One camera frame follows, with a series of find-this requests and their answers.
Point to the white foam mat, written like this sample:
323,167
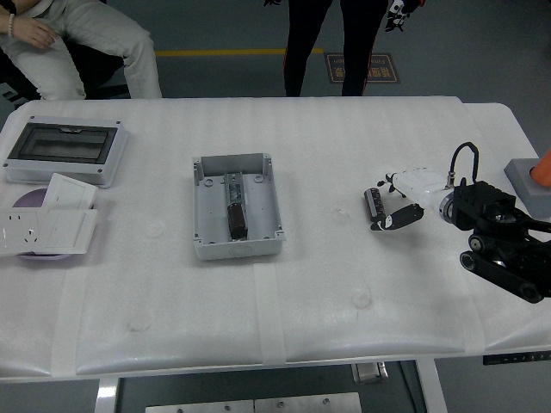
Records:
344,279

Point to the seated person's hand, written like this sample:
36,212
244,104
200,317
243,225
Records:
34,32

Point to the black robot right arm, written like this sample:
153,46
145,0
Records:
495,215

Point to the seated person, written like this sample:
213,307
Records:
86,30

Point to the white socket panel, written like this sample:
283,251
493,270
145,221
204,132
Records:
19,230

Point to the white table leg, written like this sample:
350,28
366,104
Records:
432,387
106,396

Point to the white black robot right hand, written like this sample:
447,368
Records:
419,185

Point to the grey square base block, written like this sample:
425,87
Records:
523,180

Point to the white blank wall panel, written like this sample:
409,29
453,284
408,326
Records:
64,230

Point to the purple round plate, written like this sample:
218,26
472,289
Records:
30,199

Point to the brown cylindrical battery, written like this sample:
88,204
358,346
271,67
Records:
237,221

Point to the metal table bracket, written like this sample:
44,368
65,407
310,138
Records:
369,372

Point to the standing person's right gloved hand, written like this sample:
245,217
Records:
272,2

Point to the standing person's left gloved hand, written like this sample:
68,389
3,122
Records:
398,13

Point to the open grey junction box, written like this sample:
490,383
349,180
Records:
258,206

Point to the black printed cylindrical battery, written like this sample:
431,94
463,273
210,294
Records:
373,203

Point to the black chair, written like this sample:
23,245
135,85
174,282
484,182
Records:
99,64

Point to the grey distribution box dark window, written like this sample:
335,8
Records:
64,146

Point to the standing person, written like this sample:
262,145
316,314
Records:
301,43

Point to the black table control panel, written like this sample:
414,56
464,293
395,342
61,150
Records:
516,358

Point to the white switch panel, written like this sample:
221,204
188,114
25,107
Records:
69,191

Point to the grey metal floor plate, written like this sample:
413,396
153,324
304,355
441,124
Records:
307,403
200,407

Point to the metal mounting rail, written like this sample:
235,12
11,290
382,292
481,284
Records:
234,187

